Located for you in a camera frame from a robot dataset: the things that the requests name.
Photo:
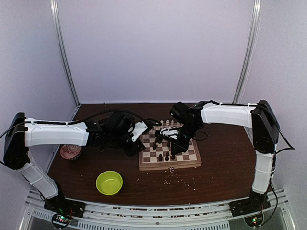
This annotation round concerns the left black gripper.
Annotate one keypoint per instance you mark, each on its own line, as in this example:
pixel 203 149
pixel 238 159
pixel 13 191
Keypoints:
pixel 132 151

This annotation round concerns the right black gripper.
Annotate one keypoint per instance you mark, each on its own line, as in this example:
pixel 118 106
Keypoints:
pixel 182 147

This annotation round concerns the dark pawn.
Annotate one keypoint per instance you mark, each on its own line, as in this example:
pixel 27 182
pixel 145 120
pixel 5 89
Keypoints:
pixel 167 156

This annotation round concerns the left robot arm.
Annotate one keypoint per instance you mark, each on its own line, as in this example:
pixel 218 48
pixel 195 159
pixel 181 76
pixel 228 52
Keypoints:
pixel 119 131

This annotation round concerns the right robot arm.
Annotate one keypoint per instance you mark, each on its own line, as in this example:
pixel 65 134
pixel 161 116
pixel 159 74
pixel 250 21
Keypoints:
pixel 257 116

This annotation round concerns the pile of dark chess pieces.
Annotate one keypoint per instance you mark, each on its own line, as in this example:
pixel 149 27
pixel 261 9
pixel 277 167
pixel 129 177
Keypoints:
pixel 161 142

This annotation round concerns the wooden chess board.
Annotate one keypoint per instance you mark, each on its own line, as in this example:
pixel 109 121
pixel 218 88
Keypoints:
pixel 157 156

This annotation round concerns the green plastic bowl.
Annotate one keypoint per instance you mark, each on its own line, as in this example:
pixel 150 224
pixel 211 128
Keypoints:
pixel 109 183

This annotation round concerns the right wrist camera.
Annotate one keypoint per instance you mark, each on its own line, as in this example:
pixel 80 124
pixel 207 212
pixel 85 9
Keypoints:
pixel 172 133

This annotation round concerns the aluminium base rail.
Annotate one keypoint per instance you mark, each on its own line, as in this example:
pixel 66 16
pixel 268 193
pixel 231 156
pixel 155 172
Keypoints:
pixel 205 216

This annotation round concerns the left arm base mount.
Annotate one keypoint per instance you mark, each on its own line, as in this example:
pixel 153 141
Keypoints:
pixel 64 216

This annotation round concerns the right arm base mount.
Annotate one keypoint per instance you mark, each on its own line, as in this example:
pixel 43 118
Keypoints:
pixel 251 209

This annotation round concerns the left aluminium frame post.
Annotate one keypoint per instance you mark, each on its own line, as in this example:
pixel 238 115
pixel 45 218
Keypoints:
pixel 62 50

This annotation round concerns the aluminium frame post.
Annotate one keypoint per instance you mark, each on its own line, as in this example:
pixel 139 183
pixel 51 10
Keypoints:
pixel 62 50
pixel 251 43

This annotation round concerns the right aluminium frame post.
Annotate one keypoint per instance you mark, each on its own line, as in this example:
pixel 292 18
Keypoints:
pixel 251 43

